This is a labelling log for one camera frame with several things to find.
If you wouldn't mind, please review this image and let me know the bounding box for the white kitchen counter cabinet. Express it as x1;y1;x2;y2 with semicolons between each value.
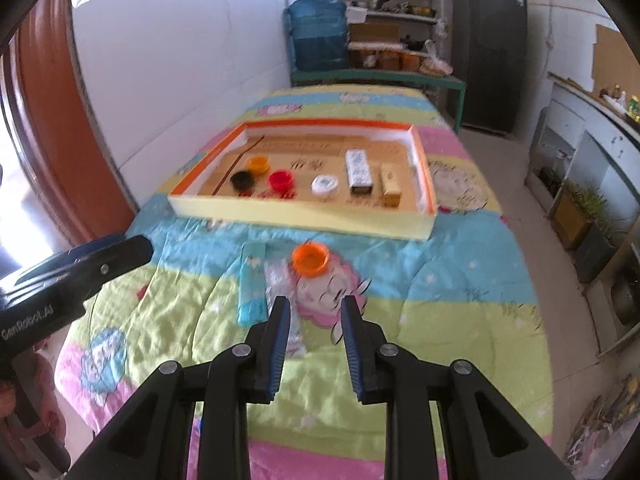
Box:
525;75;639;356

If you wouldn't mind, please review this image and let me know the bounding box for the white metal shelf rack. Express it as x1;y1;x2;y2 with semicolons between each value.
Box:
319;0;444;61

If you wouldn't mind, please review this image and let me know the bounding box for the clear glitter rectangular case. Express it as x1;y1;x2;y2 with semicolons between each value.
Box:
265;259;307;359

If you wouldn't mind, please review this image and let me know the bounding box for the brown cardboard wall panel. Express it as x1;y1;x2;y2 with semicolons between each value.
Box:
592;24;640;98

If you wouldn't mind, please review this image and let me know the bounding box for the black refrigerator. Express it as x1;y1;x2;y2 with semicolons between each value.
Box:
451;0;527;134

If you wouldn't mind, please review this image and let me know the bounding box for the colourful cartoon quilt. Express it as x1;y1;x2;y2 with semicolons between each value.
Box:
54;84;553;479

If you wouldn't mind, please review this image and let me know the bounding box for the white QR code lid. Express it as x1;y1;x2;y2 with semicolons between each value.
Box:
310;174;340;198

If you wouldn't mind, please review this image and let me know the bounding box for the brown cardboard box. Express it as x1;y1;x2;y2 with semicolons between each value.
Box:
348;22;400;44

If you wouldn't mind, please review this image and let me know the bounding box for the plastic bag of food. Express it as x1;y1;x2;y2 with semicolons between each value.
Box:
419;39;454;77

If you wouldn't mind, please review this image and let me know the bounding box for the red wooden door frame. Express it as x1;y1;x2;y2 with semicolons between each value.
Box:
1;0;136;245

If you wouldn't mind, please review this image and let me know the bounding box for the red bottle cap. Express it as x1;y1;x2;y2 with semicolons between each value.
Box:
268;170;295;195

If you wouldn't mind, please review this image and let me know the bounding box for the orange shallow cardboard tray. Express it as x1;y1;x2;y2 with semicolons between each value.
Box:
168;118;437;240

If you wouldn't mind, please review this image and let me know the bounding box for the potted green plant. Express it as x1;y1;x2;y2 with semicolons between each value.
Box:
550;180;613;250

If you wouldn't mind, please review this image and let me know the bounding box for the black bottle cap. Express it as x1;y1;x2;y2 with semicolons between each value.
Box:
230;170;255;193

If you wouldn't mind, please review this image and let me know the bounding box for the teal rectangular box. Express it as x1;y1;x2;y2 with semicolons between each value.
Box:
238;242;268;327

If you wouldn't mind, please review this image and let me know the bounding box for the yellow orange bottle cap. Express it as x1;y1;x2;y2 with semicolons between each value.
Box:
245;155;270;177

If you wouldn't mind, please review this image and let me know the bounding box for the white cartoon rectangular box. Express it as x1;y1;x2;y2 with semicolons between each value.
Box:
345;150;373;195

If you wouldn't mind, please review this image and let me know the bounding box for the gold rectangular box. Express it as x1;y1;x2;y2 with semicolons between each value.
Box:
380;164;402;208

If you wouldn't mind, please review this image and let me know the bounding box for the blue water jug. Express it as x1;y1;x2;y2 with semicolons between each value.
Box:
284;0;349;72

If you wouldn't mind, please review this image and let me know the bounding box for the person's left hand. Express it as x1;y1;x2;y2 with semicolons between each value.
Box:
1;350;70;472

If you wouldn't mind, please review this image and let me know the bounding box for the green low table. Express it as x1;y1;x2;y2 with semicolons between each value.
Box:
290;68;466;133

